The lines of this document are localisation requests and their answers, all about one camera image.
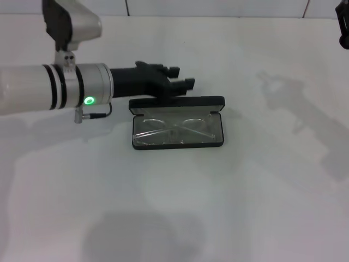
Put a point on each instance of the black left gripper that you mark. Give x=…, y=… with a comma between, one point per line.
x=136, y=80

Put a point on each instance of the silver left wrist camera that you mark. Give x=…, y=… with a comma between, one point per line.
x=81, y=24

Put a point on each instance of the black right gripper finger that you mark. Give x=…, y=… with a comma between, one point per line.
x=345, y=24

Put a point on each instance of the clear transparent glasses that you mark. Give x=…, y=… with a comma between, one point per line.
x=174, y=128

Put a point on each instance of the black glasses case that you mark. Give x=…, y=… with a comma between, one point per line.
x=177, y=102

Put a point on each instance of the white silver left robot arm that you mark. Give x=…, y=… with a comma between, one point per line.
x=27, y=87

